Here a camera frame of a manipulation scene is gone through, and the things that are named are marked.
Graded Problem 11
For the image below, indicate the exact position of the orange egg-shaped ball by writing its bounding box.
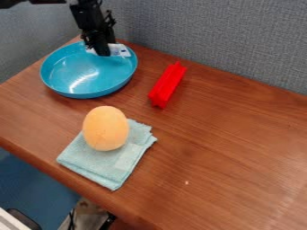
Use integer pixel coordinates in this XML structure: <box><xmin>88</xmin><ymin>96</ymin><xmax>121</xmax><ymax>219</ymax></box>
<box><xmin>81</xmin><ymin>106</ymin><xmax>129</xmax><ymax>151</ymax></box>

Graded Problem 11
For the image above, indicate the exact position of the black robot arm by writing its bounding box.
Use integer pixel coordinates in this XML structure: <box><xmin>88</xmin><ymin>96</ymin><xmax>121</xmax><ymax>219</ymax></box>
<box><xmin>0</xmin><ymin>0</ymin><xmax>116</xmax><ymax>57</ymax></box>

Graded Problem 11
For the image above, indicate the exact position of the red plastic block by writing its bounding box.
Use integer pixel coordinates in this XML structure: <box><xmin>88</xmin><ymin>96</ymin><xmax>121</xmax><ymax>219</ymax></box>
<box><xmin>148</xmin><ymin>62</ymin><xmax>186</xmax><ymax>109</ymax></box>

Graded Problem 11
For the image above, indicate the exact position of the light blue folded cloth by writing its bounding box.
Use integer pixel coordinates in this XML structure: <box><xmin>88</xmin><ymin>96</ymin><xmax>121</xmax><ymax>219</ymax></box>
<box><xmin>56</xmin><ymin>119</ymin><xmax>157</xmax><ymax>190</ymax></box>

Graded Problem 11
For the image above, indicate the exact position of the blue plate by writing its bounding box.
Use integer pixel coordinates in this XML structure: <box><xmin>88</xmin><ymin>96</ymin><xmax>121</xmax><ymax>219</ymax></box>
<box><xmin>40</xmin><ymin>41</ymin><xmax>137</xmax><ymax>99</ymax></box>

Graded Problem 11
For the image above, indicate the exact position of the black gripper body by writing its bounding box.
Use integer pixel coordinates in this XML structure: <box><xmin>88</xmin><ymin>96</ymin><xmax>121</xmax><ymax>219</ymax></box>
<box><xmin>69</xmin><ymin>3</ymin><xmax>116</xmax><ymax>49</ymax></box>

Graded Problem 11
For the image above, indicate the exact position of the metal table leg bracket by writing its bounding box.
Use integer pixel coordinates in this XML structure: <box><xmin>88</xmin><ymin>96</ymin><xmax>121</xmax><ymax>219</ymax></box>
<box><xmin>57</xmin><ymin>198</ymin><xmax>116</xmax><ymax>230</ymax></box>

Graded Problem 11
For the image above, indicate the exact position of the white toothpaste tube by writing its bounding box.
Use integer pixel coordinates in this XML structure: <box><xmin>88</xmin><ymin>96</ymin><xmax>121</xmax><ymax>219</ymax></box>
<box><xmin>85</xmin><ymin>43</ymin><xmax>133</xmax><ymax>58</ymax></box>

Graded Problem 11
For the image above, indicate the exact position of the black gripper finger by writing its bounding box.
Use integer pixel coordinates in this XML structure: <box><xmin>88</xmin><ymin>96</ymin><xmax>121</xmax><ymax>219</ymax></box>
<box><xmin>104</xmin><ymin>24</ymin><xmax>116</xmax><ymax>43</ymax></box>
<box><xmin>92</xmin><ymin>35</ymin><xmax>110</xmax><ymax>57</ymax></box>

